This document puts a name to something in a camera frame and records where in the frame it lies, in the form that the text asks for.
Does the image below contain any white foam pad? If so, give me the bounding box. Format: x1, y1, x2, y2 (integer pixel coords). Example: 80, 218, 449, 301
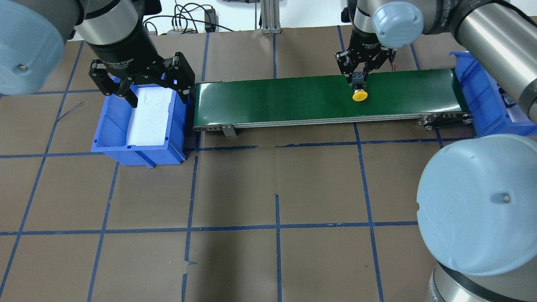
126, 86, 173, 146

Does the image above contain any yellow push button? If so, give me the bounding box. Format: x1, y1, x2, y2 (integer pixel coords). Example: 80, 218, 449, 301
350, 72, 368, 102

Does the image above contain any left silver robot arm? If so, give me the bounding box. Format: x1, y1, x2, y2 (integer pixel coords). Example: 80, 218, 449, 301
0, 0, 195, 108

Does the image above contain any black power adapter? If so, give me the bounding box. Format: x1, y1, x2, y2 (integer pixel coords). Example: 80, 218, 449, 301
204, 8, 217, 33

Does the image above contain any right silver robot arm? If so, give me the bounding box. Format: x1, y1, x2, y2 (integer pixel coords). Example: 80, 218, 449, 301
335, 0, 537, 302

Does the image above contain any aluminium frame post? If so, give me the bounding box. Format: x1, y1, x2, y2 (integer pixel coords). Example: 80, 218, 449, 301
260, 0, 282, 34

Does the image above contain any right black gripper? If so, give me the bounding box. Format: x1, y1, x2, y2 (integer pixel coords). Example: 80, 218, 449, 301
334, 29, 397, 84

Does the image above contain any blue destination bin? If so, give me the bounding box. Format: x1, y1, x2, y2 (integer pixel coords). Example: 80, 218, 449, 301
449, 51, 537, 137

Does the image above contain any blue source bin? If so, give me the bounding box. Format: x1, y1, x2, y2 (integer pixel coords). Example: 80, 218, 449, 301
91, 84, 190, 168

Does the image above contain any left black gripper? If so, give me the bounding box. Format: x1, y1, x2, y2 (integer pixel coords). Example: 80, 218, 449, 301
89, 29, 196, 108

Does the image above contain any green conveyor belt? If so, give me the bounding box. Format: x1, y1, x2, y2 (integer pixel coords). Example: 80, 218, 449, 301
193, 69, 472, 135

